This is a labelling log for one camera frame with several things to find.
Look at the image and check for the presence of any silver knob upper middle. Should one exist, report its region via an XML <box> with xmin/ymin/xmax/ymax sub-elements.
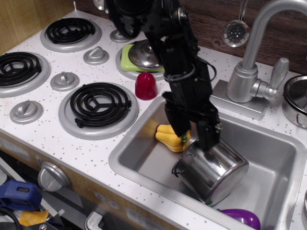
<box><xmin>83</xmin><ymin>46</ymin><xmax>109</xmax><ymax>65</ymax></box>

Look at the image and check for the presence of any silver knob centre left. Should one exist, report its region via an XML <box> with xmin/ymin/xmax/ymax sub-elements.
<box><xmin>50</xmin><ymin>71</ymin><xmax>80</xmax><ymax>92</ymax></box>

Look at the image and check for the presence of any silver faucet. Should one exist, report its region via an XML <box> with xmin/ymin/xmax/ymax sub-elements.
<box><xmin>210</xmin><ymin>0</ymin><xmax>307</xmax><ymax>120</ymax></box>

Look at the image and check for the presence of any silver sink basin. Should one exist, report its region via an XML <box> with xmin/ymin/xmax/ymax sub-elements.
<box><xmin>109</xmin><ymin>97</ymin><xmax>307</xmax><ymax>230</ymax></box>

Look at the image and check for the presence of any far left stove burner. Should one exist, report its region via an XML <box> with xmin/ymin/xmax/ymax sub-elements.
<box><xmin>0</xmin><ymin>52</ymin><xmax>51</xmax><ymax>98</ymax></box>

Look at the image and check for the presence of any steel pot lid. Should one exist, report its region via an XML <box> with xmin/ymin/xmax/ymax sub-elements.
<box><xmin>129</xmin><ymin>39</ymin><xmax>163</xmax><ymax>70</ymax></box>

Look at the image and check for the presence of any silver knob lower left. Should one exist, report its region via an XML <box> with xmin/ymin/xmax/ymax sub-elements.
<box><xmin>10</xmin><ymin>100</ymin><xmax>44</xmax><ymax>125</ymax></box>

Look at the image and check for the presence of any yellow cloth piece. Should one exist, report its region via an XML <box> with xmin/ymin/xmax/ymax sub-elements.
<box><xmin>19</xmin><ymin>210</ymin><xmax>49</xmax><ymax>227</ymax></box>

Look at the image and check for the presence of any hanging steel utensil top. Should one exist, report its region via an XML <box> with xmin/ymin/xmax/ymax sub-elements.
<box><xmin>93</xmin><ymin>0</ymin><xmax>106</xmax><ymax>11</ymax></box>

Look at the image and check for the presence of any black cable lower left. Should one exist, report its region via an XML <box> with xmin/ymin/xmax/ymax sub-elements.
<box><xmin>0</xmin><ymin>206</ymin><xmax>24</xmax><ymax>230</ymax></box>

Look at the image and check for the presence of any silver knob top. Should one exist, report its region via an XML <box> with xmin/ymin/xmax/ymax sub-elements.
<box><xmin>109</xmin><ymin>29</ymin><xmax>131</xmax><ymax>43</ymax></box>

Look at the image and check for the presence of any hanging steel strainer ladle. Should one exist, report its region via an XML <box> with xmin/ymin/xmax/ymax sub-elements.
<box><xmin>222</xmin><ymin>0</ymin><xmax>249</xmax><ymax>47</ymax></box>

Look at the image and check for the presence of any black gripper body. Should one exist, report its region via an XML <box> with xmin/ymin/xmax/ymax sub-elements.
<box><xmin>163</xmin><ymin>62</ymin><xmax>220</xmax><ymax>124</ymax></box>

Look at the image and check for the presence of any blue clamp tool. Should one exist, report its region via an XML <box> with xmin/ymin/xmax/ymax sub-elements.
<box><xmin>0</xmin><ymin>180</ymin><xmax>43</xmax><ymax>211</ymax></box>

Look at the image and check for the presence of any back left stove burner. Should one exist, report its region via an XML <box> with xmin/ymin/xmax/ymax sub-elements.
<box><xmin>40</xmin><ymin>18</ymin><xmax>102</xmax><ymax>53</ymax></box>

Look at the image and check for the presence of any yellow toy bell pepper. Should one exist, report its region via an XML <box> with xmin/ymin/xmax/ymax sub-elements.
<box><xmin>155</xmin><ymin>125</ymin><xmax>191</xmax><ymax>152</ymax></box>

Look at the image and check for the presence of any purple toy eggplant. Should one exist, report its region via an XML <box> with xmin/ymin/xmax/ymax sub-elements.
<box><xmin>219</xmin><ymin>209</ymin><xmax>261</xmax><ymax>230</ymax></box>

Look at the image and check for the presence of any front stove burner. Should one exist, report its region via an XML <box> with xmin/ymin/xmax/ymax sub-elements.
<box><xmin>59</xmin><ymin>82</ymin><xmax>139</xmax><ymax>140</ymax></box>

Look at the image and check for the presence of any stainless steel pot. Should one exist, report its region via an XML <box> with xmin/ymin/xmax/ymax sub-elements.
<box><xmin>172</xmin><ymin>140</ymin><xmax>249</xmax><ymax>206</ymax></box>

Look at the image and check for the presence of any steel pan right edge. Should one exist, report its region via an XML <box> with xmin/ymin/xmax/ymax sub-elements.
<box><xmin>282</xmin><ymin>75</ymin><xmax>307</xmax><ymax>129</ymax></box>

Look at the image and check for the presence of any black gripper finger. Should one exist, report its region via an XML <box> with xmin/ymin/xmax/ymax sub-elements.
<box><xmin>165</xmin><ymin>105</ymin><xmax>190</xmax><ymax>137</ymax></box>
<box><xmin>197</xmin><ymin>120</ymin><xmax>221</xmax><ymax>151</ymax></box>

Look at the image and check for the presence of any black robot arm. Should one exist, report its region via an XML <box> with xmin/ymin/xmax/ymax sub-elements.
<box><xmin>104</xmin><ymin>0</ymin><xmax>221</xmax><ymax>151</ymax></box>

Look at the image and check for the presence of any red toy cup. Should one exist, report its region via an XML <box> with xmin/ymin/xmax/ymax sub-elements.
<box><xmin>135</xmin><ymin>72</ymin><xmax>158</xmax><ymax>101</ymax></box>

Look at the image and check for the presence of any silver oven front knob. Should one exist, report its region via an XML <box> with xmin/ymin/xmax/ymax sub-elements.
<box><xmin>38</xmin><ymin>161</ymin><xmax>71</xmax><ymax>192</ymax></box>

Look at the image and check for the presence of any silver oven door handle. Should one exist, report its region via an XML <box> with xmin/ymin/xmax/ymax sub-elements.
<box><xmin>84</xmin><ymin>211</ymin><xmax>105</xmax><ymax>230</ymax></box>

